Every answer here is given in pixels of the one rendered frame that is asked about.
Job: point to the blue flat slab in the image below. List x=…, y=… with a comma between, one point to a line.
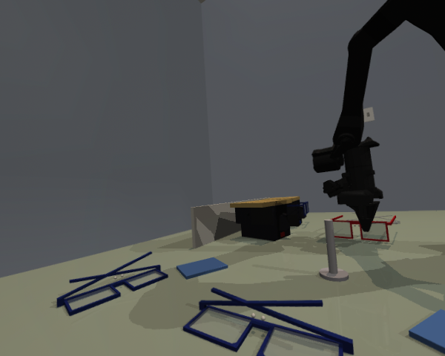
x=201, y=267
x=431, y=331

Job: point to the red glasses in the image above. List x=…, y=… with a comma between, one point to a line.
x=378, y=231

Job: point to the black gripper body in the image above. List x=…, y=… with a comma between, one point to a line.
x=362, y=186

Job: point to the dark grey flat panel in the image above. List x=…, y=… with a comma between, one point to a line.
x=210, y=223

